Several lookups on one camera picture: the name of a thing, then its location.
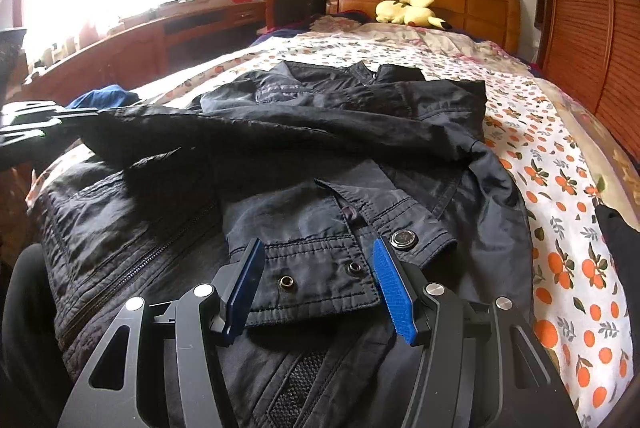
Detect black jacket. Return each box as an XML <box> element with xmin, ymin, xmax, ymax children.
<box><xmin>30</xmin><ymin>61</ymin><xmax>536</xmax><ymax>428</ymax></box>

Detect black pants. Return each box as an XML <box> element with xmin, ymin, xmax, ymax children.
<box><xmin>594</xmin><ymin>203</ymin><xmax>640</xmax><ymax>389</ymax></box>

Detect wooden chair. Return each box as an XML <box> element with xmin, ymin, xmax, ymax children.
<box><xmin>265</xmin><ymin>0</ymin><xmax>328</xmax><ymax>34</ymax></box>

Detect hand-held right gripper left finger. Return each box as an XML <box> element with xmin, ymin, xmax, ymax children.
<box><xmin>57</xmin><ymin>237</ymin><xmax>266</xmax><ymax>428</ymax></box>

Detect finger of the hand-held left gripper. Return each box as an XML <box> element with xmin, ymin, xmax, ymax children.
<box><xmin>0</xmin><ymin>101</ymin><xmax>101</xmax><ymax>124</ymax></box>
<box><xmin>0</xmin><ymin>125</ymin><xmax>56</xmax><ymax>149</ymax></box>

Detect person's dark clothing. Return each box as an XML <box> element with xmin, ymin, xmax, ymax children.
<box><xmin>0</xmin><ymin>242</ymin><xmax>76</xmax><ymax>428</ymax></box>

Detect long wooden desk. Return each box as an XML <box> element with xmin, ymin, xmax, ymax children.
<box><xmin>20</xmin><ymin>0</ymin><xmax>268</xmax><ymax>109</ymax></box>

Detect black backpack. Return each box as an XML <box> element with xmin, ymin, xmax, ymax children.
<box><xmin>275</xmin><ymin>0</ymin><xmax>326</xmax><ymax>29</ymax></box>

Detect yellow plush toy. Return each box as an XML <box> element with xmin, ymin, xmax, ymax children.
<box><xmin>375</xmin><ymin>0</ymin><xmax>453</xmax><ymax>30</ymax></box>

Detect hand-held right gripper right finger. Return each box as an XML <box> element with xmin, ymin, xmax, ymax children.
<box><xmin>372</xmin><ymin>235</ymin><xmax>583</xmax><ymax>428</ymax></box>

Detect blue folded garment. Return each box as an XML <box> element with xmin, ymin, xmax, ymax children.
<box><xmin>67</xmin><ymin>84</ymin><xmax>141</xmax><ymax>109</ymax></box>

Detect orange fruit print bed sheet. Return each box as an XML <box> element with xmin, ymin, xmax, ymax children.
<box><xmin>25</xmin><ymin>36</ymin><xmax>636</xmax><ymax>419</ymax></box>

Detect wooden slatted wardrobe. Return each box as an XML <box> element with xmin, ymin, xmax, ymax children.
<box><xmin>532</xmin><ymin>0</ymin><xmax>640</xmax><ymax>159</ymax></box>

